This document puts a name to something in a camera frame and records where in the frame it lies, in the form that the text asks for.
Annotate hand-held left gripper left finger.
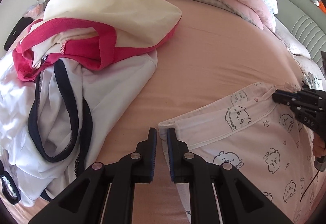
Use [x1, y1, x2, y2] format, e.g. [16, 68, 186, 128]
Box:
[28, 127, 157, 224]

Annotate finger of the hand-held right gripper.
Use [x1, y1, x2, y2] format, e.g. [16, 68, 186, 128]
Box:
[288, 88, 326, 102]
[272, 89, 326, 138]

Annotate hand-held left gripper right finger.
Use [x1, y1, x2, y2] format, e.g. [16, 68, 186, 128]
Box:
[167, 127, 293, 224]

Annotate pink printed pajama pants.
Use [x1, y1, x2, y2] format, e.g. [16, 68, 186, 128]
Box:
[158, 82, 326, 224]

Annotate person's right hand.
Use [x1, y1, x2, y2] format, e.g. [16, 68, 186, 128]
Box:
[313, 135, 326, 158]

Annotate folded white printed pajama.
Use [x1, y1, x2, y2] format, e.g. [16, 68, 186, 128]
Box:
[302, 71, 323, 90]

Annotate grey padded headboard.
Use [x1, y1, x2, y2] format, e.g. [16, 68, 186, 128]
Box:
[271, 0, 326, 62]

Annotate white navy-trimmed shirt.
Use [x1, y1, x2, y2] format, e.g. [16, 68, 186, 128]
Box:
[0, 50, 158, 208]

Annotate cream and magenta shirt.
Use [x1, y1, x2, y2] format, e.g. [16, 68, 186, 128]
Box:
[13, 0, 182, 82]

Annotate black bag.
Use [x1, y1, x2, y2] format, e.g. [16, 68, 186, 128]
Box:
[4, 17, 33, 50]

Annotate pink gift bag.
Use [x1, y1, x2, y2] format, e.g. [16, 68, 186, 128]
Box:
[24, 3, 46, 18]

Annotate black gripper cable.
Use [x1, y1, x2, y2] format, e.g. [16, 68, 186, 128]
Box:
[300, 169, 322, 198]

